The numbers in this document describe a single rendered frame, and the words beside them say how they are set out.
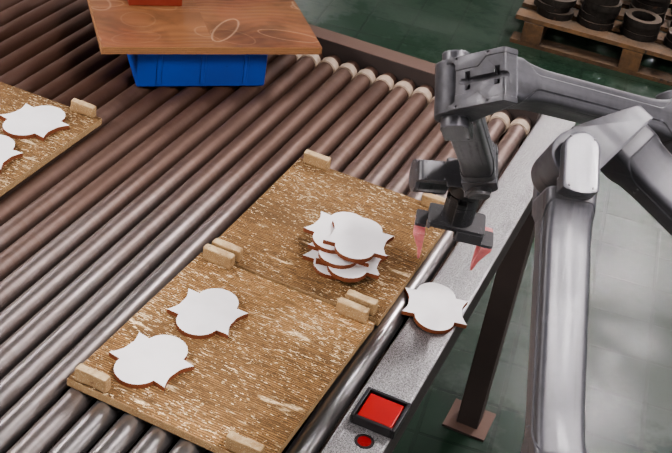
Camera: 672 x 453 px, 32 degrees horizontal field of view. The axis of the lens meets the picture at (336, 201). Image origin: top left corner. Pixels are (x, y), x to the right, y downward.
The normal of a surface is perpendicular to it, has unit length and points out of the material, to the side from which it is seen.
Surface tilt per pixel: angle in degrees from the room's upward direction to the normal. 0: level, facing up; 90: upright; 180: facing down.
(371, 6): 0
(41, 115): 0
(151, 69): 90
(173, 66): 90
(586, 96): 47
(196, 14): 0
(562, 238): 41
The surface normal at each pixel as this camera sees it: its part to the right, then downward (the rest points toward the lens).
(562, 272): 0.11, -0.32
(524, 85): 0.50, -0.19
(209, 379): 0.14, -0.83
